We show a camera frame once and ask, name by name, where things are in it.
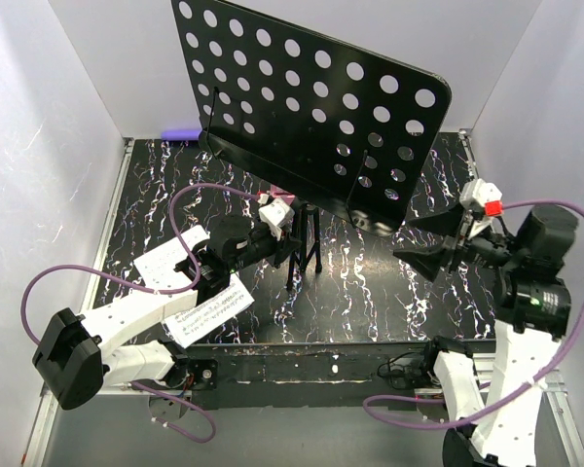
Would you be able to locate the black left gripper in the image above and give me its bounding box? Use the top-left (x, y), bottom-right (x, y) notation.
top-left (227, 219), bottom-right (301, 274)

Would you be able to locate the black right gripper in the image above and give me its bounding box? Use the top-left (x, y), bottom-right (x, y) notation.
top-left (392, 194), bottom-right (523, 280)

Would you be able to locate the black folding music stand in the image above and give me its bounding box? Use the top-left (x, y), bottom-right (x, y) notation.
top-left (170, 0), bottom-right (455, 292)

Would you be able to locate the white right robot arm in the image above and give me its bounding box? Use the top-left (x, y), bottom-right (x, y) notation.
top-left (394, 201), bottom-right (578, 466)

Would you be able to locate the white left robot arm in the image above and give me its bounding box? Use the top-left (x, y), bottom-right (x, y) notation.
top-left (32, 205), bottom-right (301, 410)

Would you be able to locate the pink metronome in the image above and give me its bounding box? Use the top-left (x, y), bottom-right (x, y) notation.
top-left (269, 185), bottom-right (296, 205)

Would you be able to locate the white sheet music page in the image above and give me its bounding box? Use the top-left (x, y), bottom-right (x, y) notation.
top-left (163, 273), bottom-right (254, 348)

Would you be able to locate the purple cylindrical case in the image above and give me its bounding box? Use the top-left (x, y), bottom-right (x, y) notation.
top-left (161, 128), bottom-right (201, 141)

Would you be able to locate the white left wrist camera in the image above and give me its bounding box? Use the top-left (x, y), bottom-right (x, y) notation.
top-left (258, 198), bottom-right (294, 241)

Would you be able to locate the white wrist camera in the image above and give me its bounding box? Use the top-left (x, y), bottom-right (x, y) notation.
top-left (459, 178), bottom-right (503, 235)
top-left (258, 198), bottom-right (294, 241)

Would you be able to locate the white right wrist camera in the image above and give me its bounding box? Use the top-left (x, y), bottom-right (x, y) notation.
top-left (459, 178), bottom-right (503, 235)

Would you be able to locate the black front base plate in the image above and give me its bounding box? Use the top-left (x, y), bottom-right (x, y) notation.
top-left (189, 342), bottom-right (439, 413)

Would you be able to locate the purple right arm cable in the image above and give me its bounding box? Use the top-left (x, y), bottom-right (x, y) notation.
top-left (362, 198), bottom-right (584, 431)

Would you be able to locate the aluminium left side rail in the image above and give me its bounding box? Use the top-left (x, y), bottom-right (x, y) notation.
top-left (79, 138), bottom-right (134, 312)

